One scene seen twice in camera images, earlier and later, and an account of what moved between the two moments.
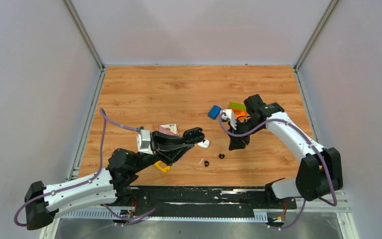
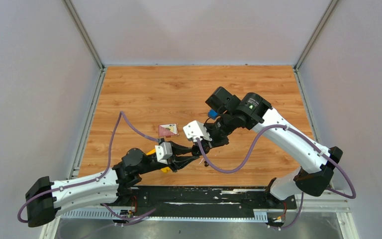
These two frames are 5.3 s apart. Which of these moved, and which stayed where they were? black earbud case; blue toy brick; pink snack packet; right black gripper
Moved: black earbud case; right black gripper
Stayed: pink snack packet; blue toy brick
